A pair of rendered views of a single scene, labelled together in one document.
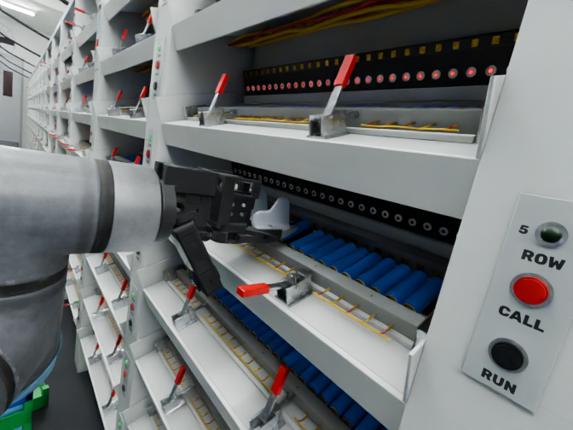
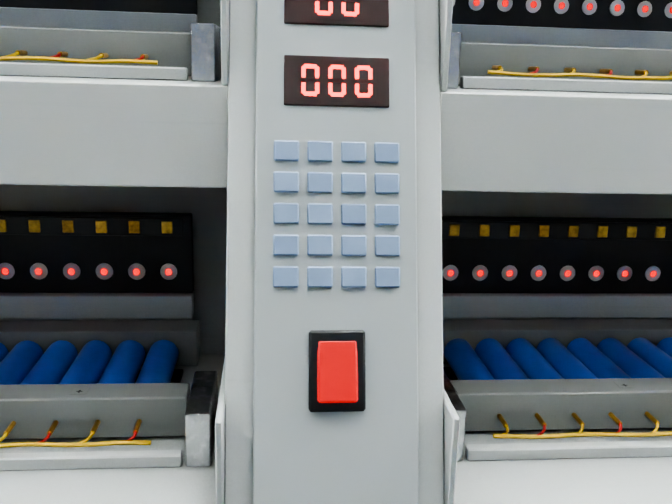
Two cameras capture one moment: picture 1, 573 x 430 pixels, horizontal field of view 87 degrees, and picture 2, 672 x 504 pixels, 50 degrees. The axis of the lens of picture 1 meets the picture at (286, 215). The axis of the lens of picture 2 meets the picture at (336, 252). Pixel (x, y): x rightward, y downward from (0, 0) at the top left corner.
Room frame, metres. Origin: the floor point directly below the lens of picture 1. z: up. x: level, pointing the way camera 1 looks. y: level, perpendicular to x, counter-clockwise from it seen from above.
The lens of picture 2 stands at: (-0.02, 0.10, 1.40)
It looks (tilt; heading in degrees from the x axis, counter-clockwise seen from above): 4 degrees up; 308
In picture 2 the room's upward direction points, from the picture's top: straight up
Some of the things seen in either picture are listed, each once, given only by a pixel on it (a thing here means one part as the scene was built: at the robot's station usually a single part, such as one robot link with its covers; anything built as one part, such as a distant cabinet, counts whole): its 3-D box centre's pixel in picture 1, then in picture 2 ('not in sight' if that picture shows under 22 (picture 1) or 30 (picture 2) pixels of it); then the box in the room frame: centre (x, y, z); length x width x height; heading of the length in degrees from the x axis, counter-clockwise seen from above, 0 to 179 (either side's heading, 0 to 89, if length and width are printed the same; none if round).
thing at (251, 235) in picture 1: (250, 232); not in sight; (0.38, 0.04, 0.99); 0.09 x 0.05 x 0.02; 128
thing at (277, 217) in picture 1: (280, 217); not in sight; (0.42, 0.01, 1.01); 0.09 x 0.03 x 0.06; 128
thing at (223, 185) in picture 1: (203, 206); not in sight; (0.36, 0.10, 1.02); 0.12 x 0.08 x 0.09; 134
